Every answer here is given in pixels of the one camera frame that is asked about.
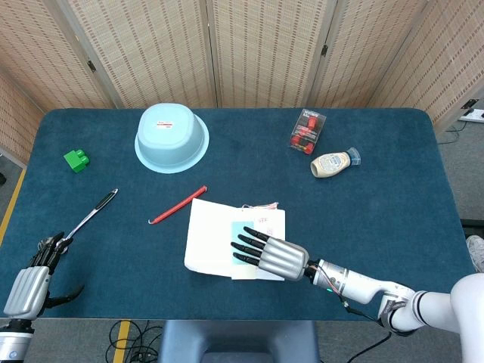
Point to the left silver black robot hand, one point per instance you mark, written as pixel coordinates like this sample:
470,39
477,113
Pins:
26,289

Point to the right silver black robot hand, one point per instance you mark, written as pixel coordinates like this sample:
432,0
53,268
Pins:
281,259

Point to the light green tagged card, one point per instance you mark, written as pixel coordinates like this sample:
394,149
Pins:
240,230

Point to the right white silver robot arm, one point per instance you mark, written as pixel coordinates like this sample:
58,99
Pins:
359,285

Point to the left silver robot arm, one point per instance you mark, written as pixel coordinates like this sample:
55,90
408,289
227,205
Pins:
13,340

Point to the dark blue robot torso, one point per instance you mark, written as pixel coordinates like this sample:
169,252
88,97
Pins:
238,340

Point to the dark blue table cloth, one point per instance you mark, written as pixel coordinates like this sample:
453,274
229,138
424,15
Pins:
378,219

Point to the beige squeeze bottle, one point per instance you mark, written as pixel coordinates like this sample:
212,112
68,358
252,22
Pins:
331,164

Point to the black and silver pen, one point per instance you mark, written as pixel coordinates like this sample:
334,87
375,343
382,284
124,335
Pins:
102,204

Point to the clear box of red parts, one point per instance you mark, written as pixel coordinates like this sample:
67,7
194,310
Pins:
308,132

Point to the green toy building block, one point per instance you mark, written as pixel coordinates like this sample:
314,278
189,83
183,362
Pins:
75,162

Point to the light blue plastic basin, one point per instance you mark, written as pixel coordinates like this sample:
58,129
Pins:
170,147

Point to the white sneaker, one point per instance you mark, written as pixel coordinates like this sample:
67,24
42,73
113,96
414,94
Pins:
476,253

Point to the black metal screen hinge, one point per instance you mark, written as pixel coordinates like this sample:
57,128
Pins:
324,51
91,65

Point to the white power strip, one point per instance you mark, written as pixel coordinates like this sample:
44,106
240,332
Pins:
474,115

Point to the woven folding screen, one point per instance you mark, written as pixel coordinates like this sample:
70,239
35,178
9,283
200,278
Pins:
151,49

